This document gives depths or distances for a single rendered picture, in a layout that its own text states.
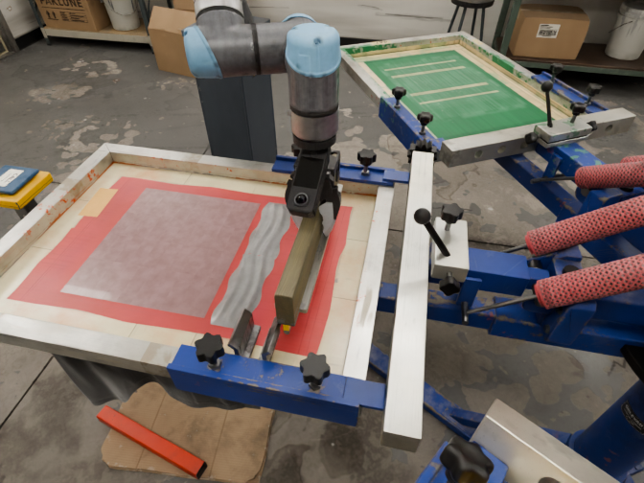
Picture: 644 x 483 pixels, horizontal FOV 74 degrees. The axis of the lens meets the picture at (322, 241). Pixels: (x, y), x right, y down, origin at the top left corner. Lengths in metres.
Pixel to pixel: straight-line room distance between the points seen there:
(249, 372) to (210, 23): 0.53
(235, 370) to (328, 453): 1.04
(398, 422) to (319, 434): 1.12
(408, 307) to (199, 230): 0.51
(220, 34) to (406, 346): 0.54
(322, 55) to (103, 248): 0.64
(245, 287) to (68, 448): 1.23
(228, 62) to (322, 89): 0.16
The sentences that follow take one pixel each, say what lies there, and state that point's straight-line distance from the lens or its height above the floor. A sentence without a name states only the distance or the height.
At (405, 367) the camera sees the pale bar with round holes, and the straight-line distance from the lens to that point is 0.66.
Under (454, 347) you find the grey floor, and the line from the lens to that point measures 1.97.
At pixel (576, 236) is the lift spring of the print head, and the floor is 1.09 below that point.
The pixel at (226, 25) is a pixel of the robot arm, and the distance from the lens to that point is 0.73.
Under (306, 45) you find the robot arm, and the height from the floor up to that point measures 1.40.
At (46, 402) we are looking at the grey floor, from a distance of 2.07.
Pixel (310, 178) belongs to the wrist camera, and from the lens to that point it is 0.68.
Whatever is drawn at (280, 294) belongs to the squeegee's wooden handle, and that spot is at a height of 1.11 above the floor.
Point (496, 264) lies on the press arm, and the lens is 0.83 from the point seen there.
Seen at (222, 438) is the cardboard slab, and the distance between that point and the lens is 1.74.
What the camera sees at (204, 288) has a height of 0.96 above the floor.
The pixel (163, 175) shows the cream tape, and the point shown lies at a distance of 1.19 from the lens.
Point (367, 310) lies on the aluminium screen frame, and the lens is 0.77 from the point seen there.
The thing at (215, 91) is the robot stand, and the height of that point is 1.03.
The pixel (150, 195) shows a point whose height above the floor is 0.96.
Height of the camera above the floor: 1.61
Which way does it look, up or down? 44 degrees down
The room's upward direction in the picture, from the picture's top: straight up
